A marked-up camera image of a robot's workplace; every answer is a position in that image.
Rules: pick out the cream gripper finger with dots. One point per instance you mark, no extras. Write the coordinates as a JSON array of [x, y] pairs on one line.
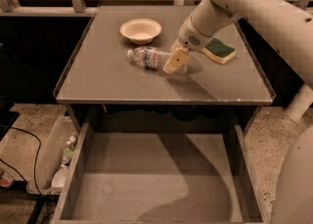
[[177, 61], [175, 45]]

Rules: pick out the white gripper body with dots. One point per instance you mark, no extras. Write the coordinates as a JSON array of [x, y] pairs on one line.
[[190, 37]]

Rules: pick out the clear plastic water bottle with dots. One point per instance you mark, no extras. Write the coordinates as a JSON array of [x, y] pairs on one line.
[[148, 57]]

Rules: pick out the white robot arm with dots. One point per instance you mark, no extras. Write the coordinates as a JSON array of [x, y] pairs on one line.
[[289, 31]]

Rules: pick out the grey open top drawer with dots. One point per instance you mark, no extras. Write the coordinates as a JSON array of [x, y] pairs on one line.
[[150, 178]]

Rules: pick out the green and yellow sponge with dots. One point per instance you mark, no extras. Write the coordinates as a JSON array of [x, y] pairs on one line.
[[218, 52]]

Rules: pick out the white paper bowl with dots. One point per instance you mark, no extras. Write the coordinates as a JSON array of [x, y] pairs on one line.
[[140, 31]]

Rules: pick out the grey cabinet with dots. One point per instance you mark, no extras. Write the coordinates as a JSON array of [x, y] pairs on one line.
[[99, 73]]

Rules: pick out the white pole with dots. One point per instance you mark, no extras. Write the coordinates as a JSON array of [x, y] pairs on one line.
[[300, 103]]

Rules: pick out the black object at left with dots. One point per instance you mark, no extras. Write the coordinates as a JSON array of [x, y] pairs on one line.
[[7, 117]]

